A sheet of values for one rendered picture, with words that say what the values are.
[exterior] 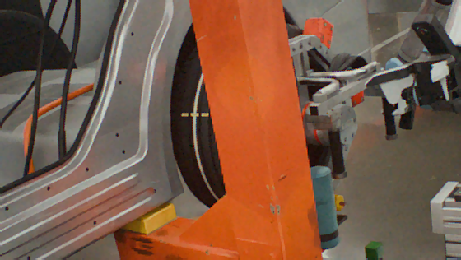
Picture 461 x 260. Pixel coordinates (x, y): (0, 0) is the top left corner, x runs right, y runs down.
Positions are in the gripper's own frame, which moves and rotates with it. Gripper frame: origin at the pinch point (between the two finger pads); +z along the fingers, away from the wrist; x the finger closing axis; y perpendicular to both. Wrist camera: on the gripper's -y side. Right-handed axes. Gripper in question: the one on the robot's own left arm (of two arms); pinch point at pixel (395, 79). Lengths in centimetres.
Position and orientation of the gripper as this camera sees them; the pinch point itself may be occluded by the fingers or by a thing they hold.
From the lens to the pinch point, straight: 121.1
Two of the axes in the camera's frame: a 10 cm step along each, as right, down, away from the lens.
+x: -5.9, 0.2, 8.1
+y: 2.6, 9.5, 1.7
